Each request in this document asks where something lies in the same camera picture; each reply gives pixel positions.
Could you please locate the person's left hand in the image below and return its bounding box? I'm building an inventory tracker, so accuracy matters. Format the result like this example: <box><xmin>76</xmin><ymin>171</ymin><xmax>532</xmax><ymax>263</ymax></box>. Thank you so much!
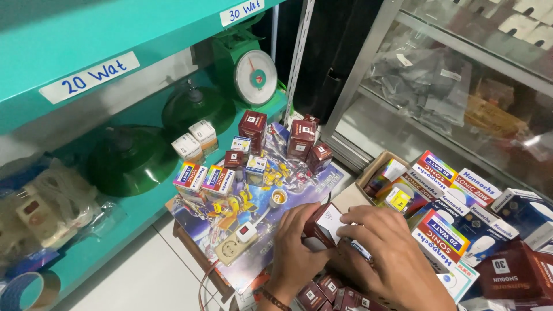
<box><xmin>266</xmin><ymin>202</ymin><xmax>343</xmax><ymax>299</ymax></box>

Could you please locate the person's right hand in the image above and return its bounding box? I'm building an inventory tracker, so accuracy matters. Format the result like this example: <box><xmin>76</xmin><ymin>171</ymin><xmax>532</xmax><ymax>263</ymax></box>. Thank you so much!
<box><xmin>327</xmin><ymin>205</ymin><xmax>457</xmax><ymax>311</ymax></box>

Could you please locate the maroon bulb box white flap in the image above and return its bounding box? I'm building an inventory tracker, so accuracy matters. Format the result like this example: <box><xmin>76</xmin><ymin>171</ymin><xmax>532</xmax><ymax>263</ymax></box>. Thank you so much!
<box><xmin>302</xmin><ymin>202</ymin><xmax>348</xmax><ymax>252</ymax></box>

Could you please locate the white lamp socket tester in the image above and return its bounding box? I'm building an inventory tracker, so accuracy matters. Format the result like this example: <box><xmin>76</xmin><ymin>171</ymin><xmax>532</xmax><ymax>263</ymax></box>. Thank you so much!
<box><xmin>269</xmin><ymin>188</ymin><xmax>289</xmax><ymax>209</ymax></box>

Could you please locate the colourful robot poster board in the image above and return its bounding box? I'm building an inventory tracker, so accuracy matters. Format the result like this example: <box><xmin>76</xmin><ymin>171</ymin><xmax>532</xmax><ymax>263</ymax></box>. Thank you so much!
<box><xmin>166</xmin><ymin>122</ymin><xmax>346</xmax><ymax>295</ymax></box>

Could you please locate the open cardboard carton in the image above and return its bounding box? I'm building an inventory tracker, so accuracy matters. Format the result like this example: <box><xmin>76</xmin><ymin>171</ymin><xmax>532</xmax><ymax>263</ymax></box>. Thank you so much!
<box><xmin>355</xmin><ymin>149</ymin><xmax>412</xmax><ymax>209</ymax></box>

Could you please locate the white blue yellow bulb box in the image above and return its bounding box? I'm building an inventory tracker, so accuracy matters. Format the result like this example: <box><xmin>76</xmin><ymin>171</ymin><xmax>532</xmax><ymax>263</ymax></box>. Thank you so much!
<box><xmin>246</xmin><ymin>155</ymin><xmax>268</xmax><ymax>187</ymax></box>
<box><xmin>231</xmin><ymin>136</ymin><xmax>252</xmax><ymax>154</ymax></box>

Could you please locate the maroon bulb box white label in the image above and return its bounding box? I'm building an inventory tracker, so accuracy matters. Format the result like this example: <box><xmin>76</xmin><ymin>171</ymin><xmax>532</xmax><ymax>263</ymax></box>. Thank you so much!
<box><xmin>333</xmin><ymin>287</ymin><xmax>391</xmax><ymax>311</ymax></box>
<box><xmin>296</xmin><ymin>281</ymin><xmax>327</xmax><ymax>311</ymax></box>
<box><xmin>317</xmin><ymin>273</ymin><xmax>345</xmax><ymax>304</ymax></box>

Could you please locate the tall maroon bulb box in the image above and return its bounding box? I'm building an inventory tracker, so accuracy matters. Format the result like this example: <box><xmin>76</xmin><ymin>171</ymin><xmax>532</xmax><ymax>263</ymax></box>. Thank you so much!
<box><xmin>238</xmin><ymin>110</ymin><xmax>268</xmax><ymax>155</ymax></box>
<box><xmin>286</xmin><ymin>119</ymin><xmax>317</xmax><ymax>162</ymax></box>

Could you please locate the rainbow striped bulb box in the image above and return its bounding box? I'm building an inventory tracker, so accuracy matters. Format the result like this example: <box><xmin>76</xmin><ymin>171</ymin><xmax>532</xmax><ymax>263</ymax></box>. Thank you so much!
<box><xmin>172</xmin><ymin>161</ymin><xmax>208</xmax><ymax>203</ymax></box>
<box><xmin>201</xmin><ymin>164</ymin><xmax>236</xmax><ymax>203</ymax></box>

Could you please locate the brown wooden stool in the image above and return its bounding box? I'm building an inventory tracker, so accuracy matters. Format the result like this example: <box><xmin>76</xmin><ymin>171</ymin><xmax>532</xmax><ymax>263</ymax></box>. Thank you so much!
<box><xmin>172</xmin><ymin>219</ymin><xmax>236</xmax><ymax>304</ymax></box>

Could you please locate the pile of assorted bulb boxes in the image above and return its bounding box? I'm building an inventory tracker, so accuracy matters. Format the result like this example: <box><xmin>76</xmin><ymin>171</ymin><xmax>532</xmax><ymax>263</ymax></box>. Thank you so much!
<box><xmin>365</xmin><ymin>149</ymin><xmax>553</xmax><ymax>311</ymax></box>

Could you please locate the small white bulb box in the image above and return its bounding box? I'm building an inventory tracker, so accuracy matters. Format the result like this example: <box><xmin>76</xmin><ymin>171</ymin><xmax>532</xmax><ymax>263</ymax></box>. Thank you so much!
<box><xmin>171</xmin><ymin>132</ymin><xmax>204</xmax><ymax>163</ymax></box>
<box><xmin>188</xmin><ymin>120</ymin><xmax>219</xmax><ymax>155</ymax></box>

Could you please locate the green weighing scale white dial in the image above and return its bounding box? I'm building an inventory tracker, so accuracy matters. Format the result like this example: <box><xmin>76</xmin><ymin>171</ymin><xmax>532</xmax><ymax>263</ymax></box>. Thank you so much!
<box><xmin>211</xmin><ymin>12</ymin><xmax>280</xmax><ymax>109</ymax></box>

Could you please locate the green glass lamp shade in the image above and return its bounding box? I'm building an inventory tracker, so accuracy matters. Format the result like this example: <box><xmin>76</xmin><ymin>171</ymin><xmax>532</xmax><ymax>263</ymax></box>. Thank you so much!
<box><xmin>88</xmin><ymin>124</ymin><xmax>180</xmax><ymax>198</ymax></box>
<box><xmin>162</xmin><ymin>79</ymin><xmax>236</xmax><ymax>135</ymax></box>

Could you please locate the glass display cabinet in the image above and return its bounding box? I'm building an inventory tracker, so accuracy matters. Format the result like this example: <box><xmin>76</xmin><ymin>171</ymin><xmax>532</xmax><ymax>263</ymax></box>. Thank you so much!
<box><xmin>321</xmin><ymin>0</ymin><xmax>553</xmax><ymax>201</ymax></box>

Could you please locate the white handwritten paper label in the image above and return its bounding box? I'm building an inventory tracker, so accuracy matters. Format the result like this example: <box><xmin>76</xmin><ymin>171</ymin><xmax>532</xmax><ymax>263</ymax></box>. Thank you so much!
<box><xmin>219</xmin><ymin>0</ymin><xmax>266</xmax><ymax>28</ymax></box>
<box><xmin>38</xmin><ymin>50</ymin><xmax>141</xmax><ymax>105</ymax></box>

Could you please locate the teal metal shelf unit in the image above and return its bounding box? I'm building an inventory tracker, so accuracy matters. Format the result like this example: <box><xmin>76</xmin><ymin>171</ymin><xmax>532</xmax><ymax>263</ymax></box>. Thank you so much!
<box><xmin>0</xmin><ymin>0</ymin><xmax>290</xmax><ymax>303</ymax></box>

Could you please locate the plastic bag of power strips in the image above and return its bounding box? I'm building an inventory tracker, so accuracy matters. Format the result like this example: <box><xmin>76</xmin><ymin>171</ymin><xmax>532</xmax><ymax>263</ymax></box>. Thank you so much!
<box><xmin>0</xmin><ymin>158</ymin><xmax>115</xmax><ymax>270</ymax></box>

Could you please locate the brown packing tape roll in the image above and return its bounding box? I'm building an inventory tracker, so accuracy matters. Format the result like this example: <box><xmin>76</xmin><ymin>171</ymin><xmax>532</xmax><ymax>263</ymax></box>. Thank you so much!
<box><xmin>0</xmin><ymin>270</ymin><xmax>62</xmax><ymax>311</ymax></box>

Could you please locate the beige power socket white switch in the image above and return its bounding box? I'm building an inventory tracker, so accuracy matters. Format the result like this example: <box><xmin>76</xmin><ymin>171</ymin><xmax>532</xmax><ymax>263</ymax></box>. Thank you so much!
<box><xmin>214</xmin><ymin>221</ymin><xmax>259</xmax><ymax>267</ymax></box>

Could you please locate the brown beaded bracelet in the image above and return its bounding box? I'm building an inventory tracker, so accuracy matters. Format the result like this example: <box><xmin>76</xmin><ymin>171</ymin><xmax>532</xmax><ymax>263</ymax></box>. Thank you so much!
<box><xmin>260</xmin><ymin>287</ymin><xmax>293</xmax><ymax>311</ymax></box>

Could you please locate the red power cable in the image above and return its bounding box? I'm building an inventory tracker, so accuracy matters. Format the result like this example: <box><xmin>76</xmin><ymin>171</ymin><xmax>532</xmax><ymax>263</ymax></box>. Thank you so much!
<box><xmin>198</xmin><ymin>258</ymin><xmax>222</xmax><ymax>311</ymax></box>

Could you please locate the slotted metal shelf rail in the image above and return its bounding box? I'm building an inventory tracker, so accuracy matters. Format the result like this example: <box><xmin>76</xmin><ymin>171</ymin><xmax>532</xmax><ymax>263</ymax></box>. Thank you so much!
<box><xmin>283</xmin><ymin>0</ymin><xmax>315</xmax><ymax>127</ymax></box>

